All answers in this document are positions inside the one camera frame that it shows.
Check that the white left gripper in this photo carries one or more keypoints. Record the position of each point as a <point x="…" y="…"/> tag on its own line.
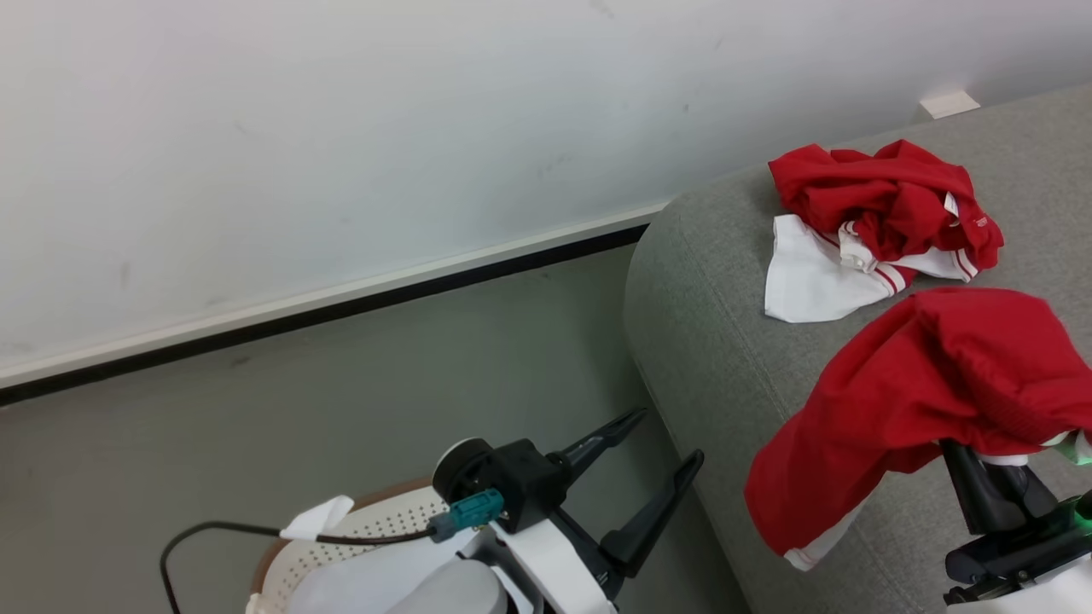
<point x="546" y="567"/>

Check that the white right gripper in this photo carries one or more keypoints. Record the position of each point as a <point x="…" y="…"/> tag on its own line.
<point x="1024" y="563"/>

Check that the red and white shirt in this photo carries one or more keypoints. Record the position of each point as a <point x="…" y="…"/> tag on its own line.
<point x="904" y="401"/>

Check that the red white striped jersey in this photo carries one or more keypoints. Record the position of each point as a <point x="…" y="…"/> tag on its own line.
<point x="887" y="200"/>

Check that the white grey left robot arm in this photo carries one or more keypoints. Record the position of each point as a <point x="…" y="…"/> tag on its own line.
<point x="426" y="590"/>

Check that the grey fabric sofa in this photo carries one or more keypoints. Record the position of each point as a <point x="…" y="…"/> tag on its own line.
<point x="725" y="341"/>

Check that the white perforated laundry basket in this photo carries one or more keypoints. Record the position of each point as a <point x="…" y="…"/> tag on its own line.
<point x="375" y="529"/>

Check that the white and black baseboard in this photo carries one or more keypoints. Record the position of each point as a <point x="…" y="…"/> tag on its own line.
<point x="341" y="294"/>

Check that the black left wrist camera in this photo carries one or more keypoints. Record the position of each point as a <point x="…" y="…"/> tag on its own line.
<point x="512" y="482"/>

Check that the small white wall box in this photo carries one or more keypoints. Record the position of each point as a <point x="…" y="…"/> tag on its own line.
<point x="949" y="104"/>

